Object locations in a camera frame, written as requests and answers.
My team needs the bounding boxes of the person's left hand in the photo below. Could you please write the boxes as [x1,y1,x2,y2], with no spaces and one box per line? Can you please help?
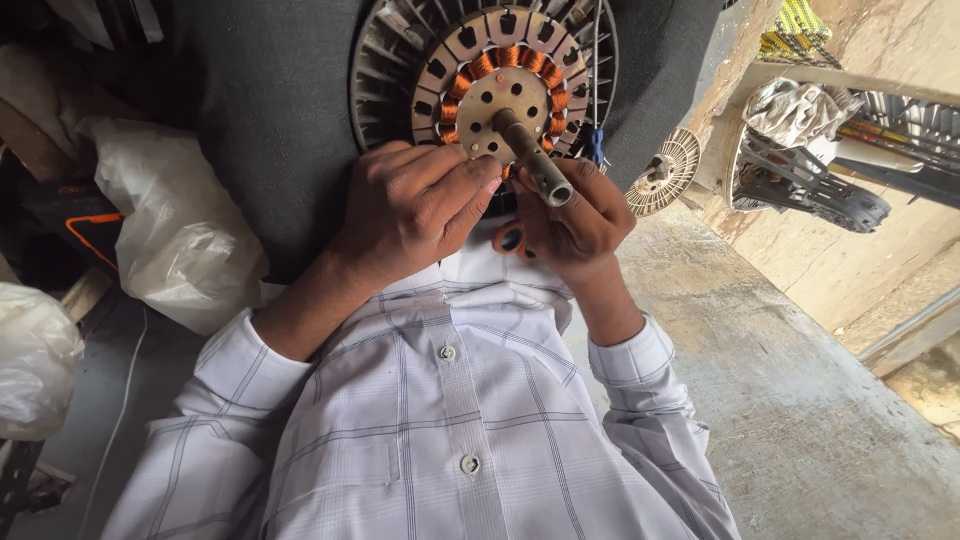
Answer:
[330,141,505,295]

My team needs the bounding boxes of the person's right hand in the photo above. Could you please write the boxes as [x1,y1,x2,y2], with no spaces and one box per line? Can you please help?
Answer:
[510,159,639,291]

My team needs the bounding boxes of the copper wound fan motor stator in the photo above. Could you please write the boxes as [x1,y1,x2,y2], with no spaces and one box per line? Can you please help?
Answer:
[410,5,594,209]

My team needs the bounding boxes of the small round fan rotor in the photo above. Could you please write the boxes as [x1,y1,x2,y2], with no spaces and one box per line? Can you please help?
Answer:
[624,126,703,219]

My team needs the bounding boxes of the grey finned fan motor casing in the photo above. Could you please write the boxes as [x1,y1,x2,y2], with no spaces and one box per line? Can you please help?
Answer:
[348,0,621,220]

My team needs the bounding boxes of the person's dark grey trousers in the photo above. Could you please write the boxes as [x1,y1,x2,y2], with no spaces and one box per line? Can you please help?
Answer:
[146,0,727,285]

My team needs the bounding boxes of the person's white checked shirt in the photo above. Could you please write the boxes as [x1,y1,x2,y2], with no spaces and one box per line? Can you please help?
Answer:
[97,213,744,540]

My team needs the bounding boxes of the large white plastic bag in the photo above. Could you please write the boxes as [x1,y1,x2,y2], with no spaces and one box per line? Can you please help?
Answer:
[75,116,270,336]

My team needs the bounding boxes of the crumpled grey plastic bag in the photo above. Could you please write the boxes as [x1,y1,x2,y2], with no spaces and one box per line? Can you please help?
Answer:
[742,77,866,149]

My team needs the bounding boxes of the black and orange tool case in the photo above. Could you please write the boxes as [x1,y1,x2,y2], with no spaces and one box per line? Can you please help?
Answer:
[21,178,126,273]

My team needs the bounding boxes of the wooden block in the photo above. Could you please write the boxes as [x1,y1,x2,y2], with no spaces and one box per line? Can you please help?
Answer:
[60,265,115,325]

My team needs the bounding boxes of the small white plastic bag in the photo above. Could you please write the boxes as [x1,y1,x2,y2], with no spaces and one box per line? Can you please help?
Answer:
[0,281,86,444]

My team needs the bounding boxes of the orange handled scissors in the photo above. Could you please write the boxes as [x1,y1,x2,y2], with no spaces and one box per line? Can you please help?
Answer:
[491,217,538,261]

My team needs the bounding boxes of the blue handled screwdriver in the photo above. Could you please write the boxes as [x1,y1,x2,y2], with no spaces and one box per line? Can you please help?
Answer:
[583,0,610,172]

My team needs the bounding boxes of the black plastic fan frame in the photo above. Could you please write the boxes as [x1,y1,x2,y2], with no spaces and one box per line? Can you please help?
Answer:
[726,123,894,234]

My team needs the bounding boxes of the yellow and black woven strap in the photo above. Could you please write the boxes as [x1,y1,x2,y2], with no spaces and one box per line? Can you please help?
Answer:
[756,0,843,70]

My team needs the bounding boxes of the thin white cable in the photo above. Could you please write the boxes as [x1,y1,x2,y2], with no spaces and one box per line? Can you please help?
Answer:
[75,306,151,540]

